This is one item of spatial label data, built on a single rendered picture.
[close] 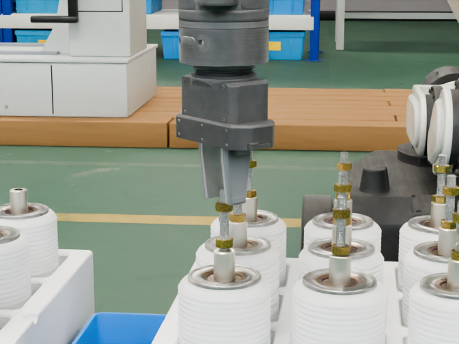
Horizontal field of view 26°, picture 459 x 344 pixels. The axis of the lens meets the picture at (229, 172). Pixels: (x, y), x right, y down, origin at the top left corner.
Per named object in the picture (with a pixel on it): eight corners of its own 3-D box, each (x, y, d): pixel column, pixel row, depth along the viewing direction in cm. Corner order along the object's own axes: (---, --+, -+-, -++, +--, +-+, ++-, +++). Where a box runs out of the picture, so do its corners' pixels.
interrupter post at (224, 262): (207, 281, 102) (207, 250, 102) (223, 276, 104) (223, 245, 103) (225, 286, 101) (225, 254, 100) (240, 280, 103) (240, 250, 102)
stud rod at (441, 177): (438, 213, 123) (441, 153, 121) (445, 214, 122) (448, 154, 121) (434, 214, 122) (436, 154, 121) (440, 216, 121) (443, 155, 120)
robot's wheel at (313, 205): (301, 293, 174) (303, 181, 170) (330, 294, 174) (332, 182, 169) (298, 336, 155) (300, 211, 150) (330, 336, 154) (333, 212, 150)
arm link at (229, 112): (151, 136, 101) (148, 18, 99) (225, 126, 107) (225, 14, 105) (227, 155, 92) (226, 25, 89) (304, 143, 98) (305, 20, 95)
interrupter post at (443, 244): (433, 256, 111) (434, 228, 110) (441, 251, 113) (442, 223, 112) (453, 260, 109) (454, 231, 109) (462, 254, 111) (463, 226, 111)
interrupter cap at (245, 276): (172, 282, 102) (172, 276, 102) (219, 265, 108) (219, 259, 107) (229, 298, 97) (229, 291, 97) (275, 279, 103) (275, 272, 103)
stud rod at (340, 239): (338, 270, 100) (340, 197, 98) (332, 267, 101) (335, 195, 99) (346, 269, 100) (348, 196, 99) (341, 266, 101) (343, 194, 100)
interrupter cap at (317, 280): (382, 297, 97) (382, 291, 97) (305, 297, 97) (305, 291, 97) (371, 274, 105) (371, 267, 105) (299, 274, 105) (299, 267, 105)
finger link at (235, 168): (220, 205, 99) (220, 143, 97) (246, 200, 101) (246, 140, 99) (231, 208, 97) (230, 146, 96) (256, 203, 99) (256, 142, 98)
